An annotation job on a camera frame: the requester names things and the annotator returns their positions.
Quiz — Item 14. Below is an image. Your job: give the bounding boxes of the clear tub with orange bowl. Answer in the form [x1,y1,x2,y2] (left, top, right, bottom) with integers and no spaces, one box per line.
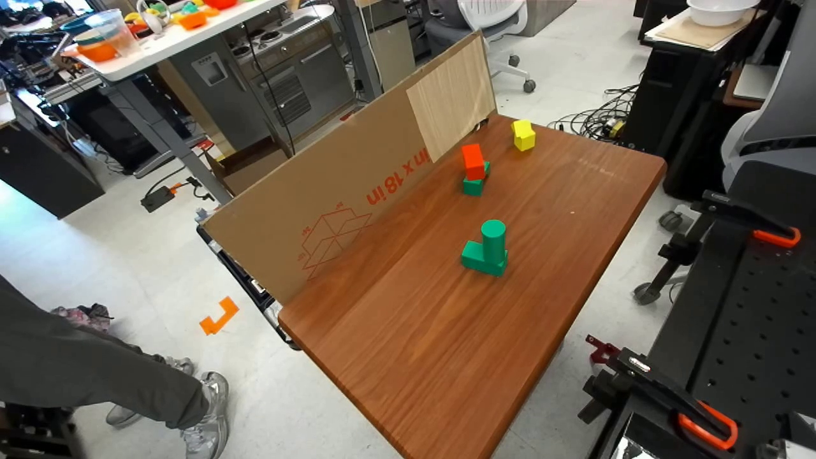
[72,7,139,66]

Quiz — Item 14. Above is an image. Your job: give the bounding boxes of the white work table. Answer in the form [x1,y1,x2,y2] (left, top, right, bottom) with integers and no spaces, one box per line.
[65,0,290,205]

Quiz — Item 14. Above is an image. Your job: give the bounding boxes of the black power adapter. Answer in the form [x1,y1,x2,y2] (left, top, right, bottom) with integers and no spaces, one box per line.
[139,179,191,215]

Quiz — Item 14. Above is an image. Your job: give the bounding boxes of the orange block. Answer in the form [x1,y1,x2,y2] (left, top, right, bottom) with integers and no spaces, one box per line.
[459,140,491,182]

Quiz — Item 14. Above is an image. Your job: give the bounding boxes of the brown cardboard panel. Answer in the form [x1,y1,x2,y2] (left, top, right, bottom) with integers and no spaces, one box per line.
[201,81,438,307]

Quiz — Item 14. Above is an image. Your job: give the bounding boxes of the grey padded chair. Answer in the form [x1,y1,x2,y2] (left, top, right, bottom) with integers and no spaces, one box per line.
[719,49,816,193]

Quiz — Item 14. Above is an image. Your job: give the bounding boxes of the cable bundle on floor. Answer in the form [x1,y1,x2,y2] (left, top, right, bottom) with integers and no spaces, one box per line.
[549,81,642,142]

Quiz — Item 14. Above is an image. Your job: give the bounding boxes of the black side cabinet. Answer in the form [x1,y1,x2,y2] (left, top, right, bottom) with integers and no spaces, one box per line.
[639,7,774,174]

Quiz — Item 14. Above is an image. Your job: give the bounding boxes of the black table frame rail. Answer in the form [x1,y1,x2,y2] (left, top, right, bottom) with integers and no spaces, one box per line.
[195,221,307,353]

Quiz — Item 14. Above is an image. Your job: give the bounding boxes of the small green block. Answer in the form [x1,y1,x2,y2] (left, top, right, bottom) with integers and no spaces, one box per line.
[459,160,496,198]

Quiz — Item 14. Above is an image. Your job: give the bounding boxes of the green rectangular block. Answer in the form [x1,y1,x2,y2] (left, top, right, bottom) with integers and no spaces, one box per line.
[459,238,510,280]

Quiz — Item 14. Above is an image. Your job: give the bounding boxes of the person leg grey trousers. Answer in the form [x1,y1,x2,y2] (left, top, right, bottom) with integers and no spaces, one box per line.
[0,276,211,434]

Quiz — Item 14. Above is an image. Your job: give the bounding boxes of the black perforated bench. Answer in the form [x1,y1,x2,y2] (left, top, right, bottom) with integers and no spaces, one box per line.
[590,159,816,459]

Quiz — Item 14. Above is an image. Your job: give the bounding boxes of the light plywood board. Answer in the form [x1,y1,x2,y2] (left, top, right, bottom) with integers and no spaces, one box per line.
[403,30,501,167]

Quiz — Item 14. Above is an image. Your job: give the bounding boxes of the white bowl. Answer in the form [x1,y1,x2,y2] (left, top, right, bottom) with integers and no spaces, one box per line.
[683,0,763,28]

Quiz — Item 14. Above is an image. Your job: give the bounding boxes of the white office chair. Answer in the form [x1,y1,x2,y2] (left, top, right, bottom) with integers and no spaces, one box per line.
[423,0,542,96]

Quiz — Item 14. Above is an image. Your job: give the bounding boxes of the green cylinder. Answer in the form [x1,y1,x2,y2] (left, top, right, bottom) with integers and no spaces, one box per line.
[480,216,510,265]

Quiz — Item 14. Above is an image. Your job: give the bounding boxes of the orange bowl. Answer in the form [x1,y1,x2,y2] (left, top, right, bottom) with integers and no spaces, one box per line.
[177,7,211,34]

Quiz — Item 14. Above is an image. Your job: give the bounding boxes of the grey metal cabinet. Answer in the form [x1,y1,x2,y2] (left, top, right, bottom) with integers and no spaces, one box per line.
[196,3,359,156]

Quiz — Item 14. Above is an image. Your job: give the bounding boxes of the clamp with orange handle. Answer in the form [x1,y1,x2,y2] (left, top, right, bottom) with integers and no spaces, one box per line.
[632,188,804,308]
[580,331,742,453]

